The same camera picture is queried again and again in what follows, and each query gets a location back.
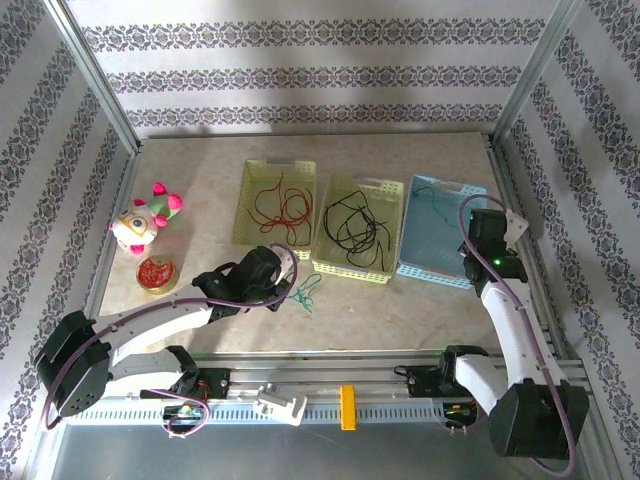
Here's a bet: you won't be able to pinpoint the white pink plush toy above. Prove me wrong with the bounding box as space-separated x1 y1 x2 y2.
108 181 184 257

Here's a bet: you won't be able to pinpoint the aluminium extrusion rails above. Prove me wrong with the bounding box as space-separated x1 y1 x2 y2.
94 324 587 401

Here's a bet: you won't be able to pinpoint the pale green plastic basket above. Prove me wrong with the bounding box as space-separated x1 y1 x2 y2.
232 158 320 261

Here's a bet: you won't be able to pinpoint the pale yellow plastic basket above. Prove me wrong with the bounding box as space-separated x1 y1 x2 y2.
310 173 405 286

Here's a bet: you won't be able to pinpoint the light blue plastic basket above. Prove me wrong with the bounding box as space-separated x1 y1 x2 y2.
395 173 489 291

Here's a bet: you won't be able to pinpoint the white plastic mount bracket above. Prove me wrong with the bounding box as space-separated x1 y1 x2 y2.
252 382 309 427

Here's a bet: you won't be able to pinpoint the round red gold tin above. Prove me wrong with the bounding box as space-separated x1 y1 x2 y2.
136 255 180 295

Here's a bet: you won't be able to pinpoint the yellow plastic bracket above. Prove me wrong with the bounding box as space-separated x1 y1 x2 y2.
339 384 359 432

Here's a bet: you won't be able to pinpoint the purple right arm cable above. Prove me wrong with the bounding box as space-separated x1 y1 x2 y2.
457 194 577 479

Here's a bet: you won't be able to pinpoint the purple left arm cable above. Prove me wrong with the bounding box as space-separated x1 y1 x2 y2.
42 242 301 440

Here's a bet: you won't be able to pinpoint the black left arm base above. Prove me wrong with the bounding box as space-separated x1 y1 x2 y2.
169 367 232 401

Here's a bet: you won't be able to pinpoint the aluminium frame post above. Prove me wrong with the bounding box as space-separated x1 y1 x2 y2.
489 0 589 149
42 0 141 154

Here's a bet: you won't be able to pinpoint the small circuit board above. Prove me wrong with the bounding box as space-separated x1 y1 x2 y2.
443 402 479 422
163 404 206 422

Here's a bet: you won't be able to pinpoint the red cable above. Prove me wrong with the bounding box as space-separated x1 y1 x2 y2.
252 172 315 247

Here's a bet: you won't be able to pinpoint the black cable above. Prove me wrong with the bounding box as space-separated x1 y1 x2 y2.
322 189 390 270

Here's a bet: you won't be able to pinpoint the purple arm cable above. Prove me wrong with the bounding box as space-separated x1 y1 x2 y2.
42 242 301 440
457 194 577 479

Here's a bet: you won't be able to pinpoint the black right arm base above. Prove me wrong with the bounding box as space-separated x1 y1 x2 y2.
394 363 481 400

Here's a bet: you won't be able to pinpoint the grey slotted cable duct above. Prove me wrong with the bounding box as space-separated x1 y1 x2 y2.
64 398 482 427

